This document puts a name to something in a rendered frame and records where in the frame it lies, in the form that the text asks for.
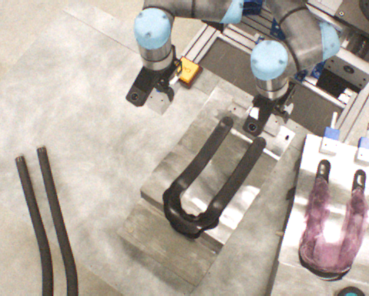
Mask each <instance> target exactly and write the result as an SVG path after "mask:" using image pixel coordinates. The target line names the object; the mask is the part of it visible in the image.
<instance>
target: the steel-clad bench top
mask: <svg viewBox="0 0 369 296"><path fill-rule="evenodd" d="M133 31H134V28H133V27H131V26H130V25H127V24H126V23H125V22H121V21H120V20H119V19H117V18H115V17H113V16H112V15H109V13H105V12H104V11H103V10H101V9H99V8H97V7H95V6H93V5H90V4H89V3H88V2H86V1H84V0H70V2H68V3H67V4H66V6H65V7H64V8H63V9H62V10H61V12H60V13H59V14H57V16H56V17H55V18H54V19H53V20H52V22H50V23H49V24H48V27H46V28H45V29H44V30H43V32H42V33H41V34H40V35H39V37H38V38H37V39H36V40H35V41H34V42H33V43H32V44H31V45H30V46H29V48H28V49H27V50H26V51H25V53H24V54H23V55H22V56H21V57H20V59H19V60H18V61H17V62H16V63H15V64H14V65H13V67H12V68H11V69H10V70H9V71H8V73H7V74H6V75H5V77H4V78H3V79H2V80H1V82H0V202H1V203H2V204H4V206H5V207H7V208H8V209H9V210H10V211H11V212H14V214H16V215H17V216H18V217H20V218H21V219H23V220H24V221H25V222H26V223H28V224H29V225H30V226H31V227H33V226H32V222H31V217H30V213H29V209H28V206H27V204H26V201H25V195H24V192H23V189H22V185H21V182H20V177H19V174H18V170H17V167H16V162H15V155H16V154H18V153H22V154H23V155H24V157H25V164H26V166H27V169H28V171H29V176H30V180H31V183H32V187H33V190H34V192H35V198H36V201H37V204H38V206H39V210H40V215H41V218H42V222H43V225H44V227H45V231H46V234H47V238H48V239H49V240H50V241H51V242H52V243H53V244H55V245H56V246H57V247H59V241H58V238H57V235H56V232H55V227H54V223H53V220H52V215H51V212H50V206H49V201H48V197H47V195H46V192H45V186H44V180H43V177H42V171H41V169H40V166H39V158H38V154H37V152H36V147H37V146H38V145H40V144H43V145H45V149H46V152H47V155H48V158H49V162H50V168H51V171H52V177H53V180H54V182H55V190H56V193H57V196H58V199H59V203H60V207H61V211H62V216H63V220H64V223H65V228H66V230H67V234H68V236H69V241H70V245H71V249H72V254H73V257H74V259H76V260H77V261H78V262H79V263H80V264H81V265H83V266H84V267H86V269H89V270H90V271H91V272H92V273H93V274H96V276H98V277H99V278H101V279H103V280H104V281H105V282H106V283H108V284H109V285H110V286H111V287H113V288H115V289H116V290H117V291H120V293H121V294H123V295H125V296H264V295H265V292H266V289H267V285H268V281H269V279H270V273H271V271H272V267H273V263H274V259H275V256H276V251H277V246H278V243H279V239H280V237H279V235H276V234H275V232H276V230H278V231H282V229H283V224H284V221H285V217H286V214H287V206H288V203H289V200H290V199H289V200H286V198H287V192H288V190H290V189H291V188H293V186H294V178H295V174H296V172H297V170H295V171H294V166H295V162H296V161H297V160H299V159H300V152H301V149H302V146H303V143H304V138H305V136H307V134H311V135H314V136H316V135H315V134H314V133H312V132H310V131H308V130H307V129H305V128H304V127H303V126H300V125H299V124H297V123H295V122H294V121H293V120H290V119H288V121H287V125H282V126H284V127H286V128H287V129H288V130H289V131H292V132H293V133H295V135H294V137H293V138H292V140H291V142H290V144H289V145H288V147H287V149H286V150H285V152H284V153H283V155H282V157H281V158H280V159H279V161H278V163H277V165H276V166H275V167H274V169H273V170H272V173H271V175H270V176H269V177H268V178H267V181H266V183H265V184H264V185H263V187H261V191H260V192H259V193H258V194H257V196H256V199H255V200H254V201H253V202H252V204H251V205H250V208H249V210H247V212H246V213H245V215H243V219H242V220H241V221H240V222H239V224H238V225H237V227H236V230H235V231H234V232H233V233H232V235H231V236H230V239H229V240H228V241H227V242H226V244H225V245H224V247H223V249H222V250H221V252H220V253H219V254H218V257H217V258H216V259H215V261H214V262H213V264H212V266H211V267H210V268H209V270H208V271H207V272H206V274H205V276H204V277H203V278H202V280H201V282H200V283H199V285H197V287H194V286H193V285H191V284H190V283H189V282H186V281H185V280H184V279H182V278H181V277H179V276H178V275H177V274H174V273H173V272H172V271H170V270H169V269H167V268H166V267H164V266H162V265H161V264H160V263H159V262H157V261H155V260H154V259H153V258H151V257H149V255H147V254H145V253H143V252H142V251H141V250H140V249H138V248H137V247H135V246H133V245H132V244H131V243H129V242H128V241H126V240H125V239H124V238H121V237H120V236H119V235H118V234H117V233H116V232H117V230H118V229H119V228H120V226H121V225H122V224H123V223H124V220H125V219H126V218H127V217H128V216H129V214H130V212H131V211H132V210H133V208H134V206H135V205H136V204H137V203H138V202H139V198H140V197H141V194H140V188H141V187H142V185H143V184H144V182H145V181H146V179H147V178H148V177H149V175H150V174H151V173H152V172H153V171H154V168H155V167H157V166H158V163H159V161H161V160H163V159H164V158H165V157H166V155H167V154H168V153H169V152H170V151H171V150H172V149H173V147H174V146H175V145H176V144H177V143H178V142H179V140H180V138H181V137H182V136H183V135H184V133H185V132H186V130H187V129H188V128H189V126H190V124H191V123H192V122H193V120H194V119H195V117H196V116H197V115H198V114H199V111H200V110H201V109H202V108H203V106H204V104H205V102H206V101H207V100H208V99H209V98H210V97H211V94H212V93H213V92H214V90H215V89H216V87H220V88H221V89H222V90H224V91H225V92H227V93H229V94H231V95H232V96H234V97H235V99H236V100H237V101H239V102H240V103H242V104H243V105H245V106H253V104H252V102H251V100H253V98H254V97H253V96H251V95H249V94H247V93H246V92H244V91H243V90H242V89H239V88H237V87H235V86H234V85H233V84H231V83H230V82H227V81H226V80H224V79H221V77H219V76H216V74H214V73H212V72H211V71H208V70H207V69H204V67H203V72H202V73H201V74H200V76H198V79H197V81H195V82H194V84H193V86H192V87H191V88H190V89H187V88H186V87H185V86H181V85H180V88H179V90H178V92H177V93H176V95H175V96H174V98H173V103H172V104H170V105H169V107H168V108H167V111H165V113H164V114H163V115H162V116H161V115H160V114H158V113H156V112H155V111H154V110H151V109H149V107H148V106H147V104H146V102H145V104H144V105H143V106H141V107H136V106H134V105H132V103H130V102H128V101H127V100H126V95H127V92H128V91H129V89H130V88H131V86H132V84H133V82H134V80H135V78H136V77H137V76H138V74H139V71H140V69H141V68H142V67H143V63H142V62H141V57H140V54H139V49H138V46H137V41H136V39H135V36H134V33H133ZM214 87H215V88H214Z"/></svg>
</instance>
